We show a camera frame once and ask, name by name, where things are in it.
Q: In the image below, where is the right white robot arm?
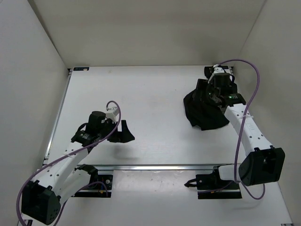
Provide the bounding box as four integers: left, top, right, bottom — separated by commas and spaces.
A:
183, 65, 285, 189

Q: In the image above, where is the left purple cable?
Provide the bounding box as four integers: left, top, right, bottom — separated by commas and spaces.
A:
16, 101, 121, 224

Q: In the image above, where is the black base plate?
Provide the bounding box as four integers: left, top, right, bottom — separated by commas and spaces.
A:
184, 166, 242, 200
72, 171, 113, 198

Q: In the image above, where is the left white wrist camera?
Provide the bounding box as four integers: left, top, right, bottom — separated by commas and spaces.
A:
105, 107, 119, 121

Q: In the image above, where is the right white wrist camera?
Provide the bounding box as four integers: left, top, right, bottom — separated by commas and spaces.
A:
208, 65, 225, 83

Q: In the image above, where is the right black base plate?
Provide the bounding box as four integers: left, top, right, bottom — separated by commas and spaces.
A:
184, 166, 242, 200

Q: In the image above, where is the black pleated skirt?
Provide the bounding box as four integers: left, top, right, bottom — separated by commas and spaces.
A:
183, 90, 230, 131

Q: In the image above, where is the left blue corner label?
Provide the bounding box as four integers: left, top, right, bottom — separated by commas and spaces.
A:
73, 67, 89, 71

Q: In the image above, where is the silver aluminium front rail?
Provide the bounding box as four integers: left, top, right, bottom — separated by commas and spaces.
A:
42, 164, 222, 172

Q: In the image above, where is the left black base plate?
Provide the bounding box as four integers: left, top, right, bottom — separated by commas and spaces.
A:
72, 171, 113, 198

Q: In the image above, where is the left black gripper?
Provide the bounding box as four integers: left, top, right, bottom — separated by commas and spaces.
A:
99, 118, 135, 141

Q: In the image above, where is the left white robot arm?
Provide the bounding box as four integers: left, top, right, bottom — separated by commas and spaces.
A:
16, 107, 135, 225

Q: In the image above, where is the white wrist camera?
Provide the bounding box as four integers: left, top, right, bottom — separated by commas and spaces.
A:
208, 65, 225, 83
105, 107, 119, 121

